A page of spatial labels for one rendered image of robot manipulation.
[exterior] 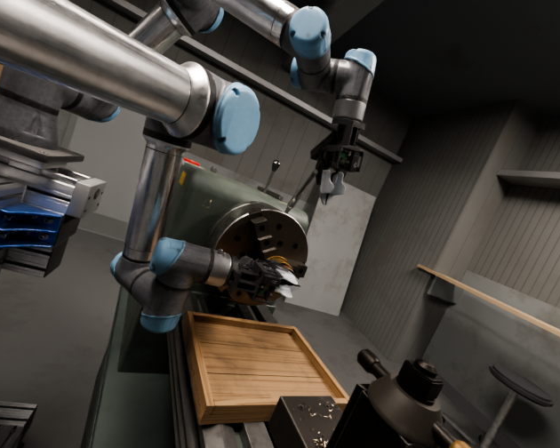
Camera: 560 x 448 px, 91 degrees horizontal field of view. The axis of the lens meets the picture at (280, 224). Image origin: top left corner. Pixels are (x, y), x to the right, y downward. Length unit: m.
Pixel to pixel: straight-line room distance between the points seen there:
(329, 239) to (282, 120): 1.71
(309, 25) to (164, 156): 0.37
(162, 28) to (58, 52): 0.57
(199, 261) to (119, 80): 0.34
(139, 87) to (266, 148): 3.43
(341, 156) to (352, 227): 3.40
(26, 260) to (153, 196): 0.42
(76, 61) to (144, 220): 0.35
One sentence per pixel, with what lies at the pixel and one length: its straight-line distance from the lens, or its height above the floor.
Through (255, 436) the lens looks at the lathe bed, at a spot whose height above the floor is 0.86.
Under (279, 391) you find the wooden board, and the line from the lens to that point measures 0.72.
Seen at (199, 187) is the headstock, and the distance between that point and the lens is 0.91.
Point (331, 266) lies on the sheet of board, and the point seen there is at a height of 0.62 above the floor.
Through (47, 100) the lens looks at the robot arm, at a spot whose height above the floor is 1.27.
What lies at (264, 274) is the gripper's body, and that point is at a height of 1.11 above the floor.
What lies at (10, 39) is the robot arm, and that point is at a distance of 0.38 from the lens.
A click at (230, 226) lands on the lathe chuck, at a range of 0.79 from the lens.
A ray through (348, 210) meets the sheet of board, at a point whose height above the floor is 1.42.
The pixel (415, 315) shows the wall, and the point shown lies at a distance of 3.62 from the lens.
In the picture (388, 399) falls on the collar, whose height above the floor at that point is 1.14.
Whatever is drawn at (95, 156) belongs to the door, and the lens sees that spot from 3.81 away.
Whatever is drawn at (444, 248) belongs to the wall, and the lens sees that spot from 3.52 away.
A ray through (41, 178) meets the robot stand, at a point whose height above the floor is 1.10.
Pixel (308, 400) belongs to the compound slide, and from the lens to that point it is 0.49.
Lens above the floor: 1.29
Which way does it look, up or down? 6 degrees down
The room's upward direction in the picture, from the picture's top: 23 degrees clockwise
